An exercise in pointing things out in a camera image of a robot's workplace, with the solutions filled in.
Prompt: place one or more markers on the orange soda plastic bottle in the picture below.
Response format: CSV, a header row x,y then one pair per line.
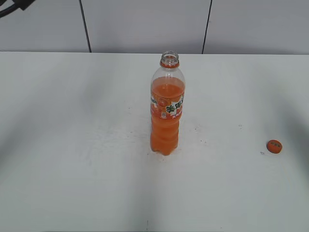
x,y
167,96

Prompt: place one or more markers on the orange bottle cap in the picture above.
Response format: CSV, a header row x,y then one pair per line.
x,y
274,146

